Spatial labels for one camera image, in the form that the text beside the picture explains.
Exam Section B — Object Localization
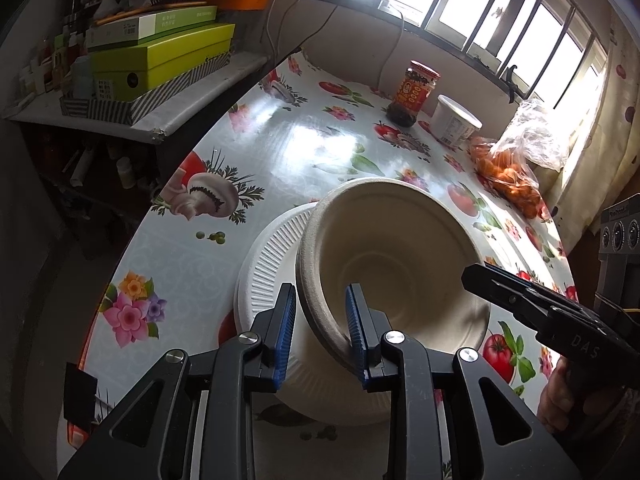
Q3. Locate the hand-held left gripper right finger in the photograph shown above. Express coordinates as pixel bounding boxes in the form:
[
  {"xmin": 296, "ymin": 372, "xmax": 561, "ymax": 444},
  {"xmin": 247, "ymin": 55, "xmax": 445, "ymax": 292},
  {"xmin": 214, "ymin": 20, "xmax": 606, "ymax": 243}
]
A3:
[{"xmin": 345, "ymin": 284, "xmax": 583, "ymax": 480}]

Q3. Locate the green cardboard box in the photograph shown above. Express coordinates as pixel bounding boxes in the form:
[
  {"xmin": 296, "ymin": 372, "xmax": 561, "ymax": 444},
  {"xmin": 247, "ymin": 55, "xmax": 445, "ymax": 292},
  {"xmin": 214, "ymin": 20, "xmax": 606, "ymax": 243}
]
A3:
[{"xmin": 90, "ymin": 23, "xmax": 236, "ymax": 102}]

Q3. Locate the striped cardboard box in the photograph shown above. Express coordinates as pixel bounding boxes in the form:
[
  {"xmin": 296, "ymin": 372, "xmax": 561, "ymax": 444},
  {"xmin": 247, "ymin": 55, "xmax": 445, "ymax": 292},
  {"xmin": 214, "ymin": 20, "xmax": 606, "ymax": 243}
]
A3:
[{"xmin": 59, "ymin": 54, "xmax": 232, "ymax": 127}]

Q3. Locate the white cable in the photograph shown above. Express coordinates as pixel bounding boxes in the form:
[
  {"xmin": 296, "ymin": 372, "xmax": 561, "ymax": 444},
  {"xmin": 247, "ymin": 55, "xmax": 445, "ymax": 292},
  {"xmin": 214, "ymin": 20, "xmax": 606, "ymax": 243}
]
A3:
[
  {"xmin": 377, "ymin": 7, "xmax": 407, "ymax": 97},
  {"xmin": 264, "ymin": 0, "xmax": 352, "ymax": 63}
]

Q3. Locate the white foam plate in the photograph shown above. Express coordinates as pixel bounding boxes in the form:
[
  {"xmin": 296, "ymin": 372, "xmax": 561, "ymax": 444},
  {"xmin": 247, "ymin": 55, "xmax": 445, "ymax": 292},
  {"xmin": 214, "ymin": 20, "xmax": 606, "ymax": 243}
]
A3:
[{"xmin": 234, "ymin": 204, "xmax": 401, "ymax": 427}]

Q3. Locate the window with metal bars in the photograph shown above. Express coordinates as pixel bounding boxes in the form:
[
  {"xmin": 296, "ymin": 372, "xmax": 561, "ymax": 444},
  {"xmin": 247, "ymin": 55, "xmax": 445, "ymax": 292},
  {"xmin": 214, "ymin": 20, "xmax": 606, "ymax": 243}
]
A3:
[{"xmin": 280, "ymin": 0, "xmax": 623, "ymax": 111}]

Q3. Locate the white shelf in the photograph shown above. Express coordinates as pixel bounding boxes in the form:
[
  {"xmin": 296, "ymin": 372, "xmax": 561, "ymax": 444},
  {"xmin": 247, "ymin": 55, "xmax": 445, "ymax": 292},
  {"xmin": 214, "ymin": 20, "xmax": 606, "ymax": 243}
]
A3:
[{"xmin": 2, "ymin": 50, "xmax": 272, "ymax": 142}]

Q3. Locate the black hook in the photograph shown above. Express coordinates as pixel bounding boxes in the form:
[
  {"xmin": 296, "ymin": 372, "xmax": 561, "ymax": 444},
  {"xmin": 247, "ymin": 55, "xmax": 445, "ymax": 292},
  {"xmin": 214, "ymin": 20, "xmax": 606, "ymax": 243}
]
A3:
[{"xmin": 502, "ymin": 64, "xmax": 524, "ymax": 107}]

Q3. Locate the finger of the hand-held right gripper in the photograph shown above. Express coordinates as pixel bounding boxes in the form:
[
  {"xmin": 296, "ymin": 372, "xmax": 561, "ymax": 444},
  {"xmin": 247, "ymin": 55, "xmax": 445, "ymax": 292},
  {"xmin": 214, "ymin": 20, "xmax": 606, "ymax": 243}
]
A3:
[
  {"xmin": 462, "ymin": 264, "xmax": 557, "ymax": 334},
  {"xmin": 484, "ymin": 261, "xmax": 577, "ymax": 310}
]

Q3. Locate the white plastic tub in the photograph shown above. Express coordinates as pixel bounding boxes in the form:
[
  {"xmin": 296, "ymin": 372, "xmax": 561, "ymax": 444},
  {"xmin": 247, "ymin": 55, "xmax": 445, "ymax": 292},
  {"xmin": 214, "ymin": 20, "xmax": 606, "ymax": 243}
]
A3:
[{"xmin": 429, "ymin": 94, "xmax": 484, "ymax": 149}]

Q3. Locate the large beige paper bowl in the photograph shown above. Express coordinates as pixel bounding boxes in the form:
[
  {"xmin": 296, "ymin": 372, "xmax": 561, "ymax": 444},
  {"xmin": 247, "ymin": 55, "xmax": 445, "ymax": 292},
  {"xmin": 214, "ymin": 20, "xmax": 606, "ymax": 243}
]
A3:
[{"xmin": 296, "ymin": 177, "xmax": 492, "ymax": 358}]

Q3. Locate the fruit print tablecloth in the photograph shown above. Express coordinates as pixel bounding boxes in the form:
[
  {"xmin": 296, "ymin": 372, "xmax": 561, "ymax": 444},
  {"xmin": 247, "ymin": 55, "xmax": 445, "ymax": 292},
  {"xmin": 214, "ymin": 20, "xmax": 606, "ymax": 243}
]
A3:
[{"xmin": 57, "ymin": 50, "xmax": 581, "ymax": 480}]

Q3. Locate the cream patterned curtain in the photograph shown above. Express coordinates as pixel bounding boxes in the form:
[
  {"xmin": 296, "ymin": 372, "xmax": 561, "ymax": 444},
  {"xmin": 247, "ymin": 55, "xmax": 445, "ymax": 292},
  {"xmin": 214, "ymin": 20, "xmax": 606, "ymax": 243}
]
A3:
[{"xmin": 554, "ymin": 35, "xmax": 640, "ymax": 233}]

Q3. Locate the person's right hand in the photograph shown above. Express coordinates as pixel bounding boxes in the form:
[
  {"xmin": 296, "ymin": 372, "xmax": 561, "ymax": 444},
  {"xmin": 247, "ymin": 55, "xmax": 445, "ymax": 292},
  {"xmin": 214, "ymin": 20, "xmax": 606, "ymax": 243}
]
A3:
[{"xmin": 537, "ymin": 357, "xmax": 585, "ymax": 434}]

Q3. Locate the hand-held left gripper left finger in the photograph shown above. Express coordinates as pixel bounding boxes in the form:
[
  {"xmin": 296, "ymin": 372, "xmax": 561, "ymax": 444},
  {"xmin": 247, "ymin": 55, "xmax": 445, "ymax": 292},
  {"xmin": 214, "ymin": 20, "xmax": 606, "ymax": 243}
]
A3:
[{"xmin": 57, "ymin": 282, "xmax": 298, "ymax": 480}]

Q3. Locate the small white bottle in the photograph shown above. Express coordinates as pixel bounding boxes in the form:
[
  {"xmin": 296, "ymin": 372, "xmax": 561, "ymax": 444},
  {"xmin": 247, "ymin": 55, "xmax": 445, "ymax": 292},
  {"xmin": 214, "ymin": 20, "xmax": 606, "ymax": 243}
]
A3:
[{"xmin": 117, "ymin": 157, "xmax": 137, "ymax": 189}]

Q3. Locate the white and green flat box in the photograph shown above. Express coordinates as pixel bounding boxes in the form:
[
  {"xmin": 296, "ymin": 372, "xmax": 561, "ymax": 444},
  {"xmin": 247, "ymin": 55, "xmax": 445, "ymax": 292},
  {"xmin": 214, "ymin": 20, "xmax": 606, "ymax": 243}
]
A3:
[{"xmin": 85, "ymin": 6, "xmax": 219, "ymax": 52}]

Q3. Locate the plastic bag of oranges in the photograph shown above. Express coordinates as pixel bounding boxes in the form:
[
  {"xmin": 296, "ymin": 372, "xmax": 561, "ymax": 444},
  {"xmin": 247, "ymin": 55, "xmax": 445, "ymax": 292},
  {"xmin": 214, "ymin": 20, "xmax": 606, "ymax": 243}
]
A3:
[{"xmin": 467, "ymin": 99, "xmax": 569, "ymax": 219}]

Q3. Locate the cluster of small bottles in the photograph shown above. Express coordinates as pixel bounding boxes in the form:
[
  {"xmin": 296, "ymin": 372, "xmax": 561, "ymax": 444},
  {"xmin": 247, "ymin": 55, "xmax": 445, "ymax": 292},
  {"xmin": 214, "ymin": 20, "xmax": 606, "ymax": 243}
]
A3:
[{"xmin": 17, "ymin": 20, "xmax": 96, "ymax": 104}]

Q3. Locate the red label sauce jar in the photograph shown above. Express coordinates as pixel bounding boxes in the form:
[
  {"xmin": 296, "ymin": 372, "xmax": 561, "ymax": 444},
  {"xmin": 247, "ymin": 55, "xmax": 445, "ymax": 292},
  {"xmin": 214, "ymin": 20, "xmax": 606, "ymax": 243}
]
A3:
[{"xmin": 387, "ymin": 60, "xmax": 442, "ymax": 129}]

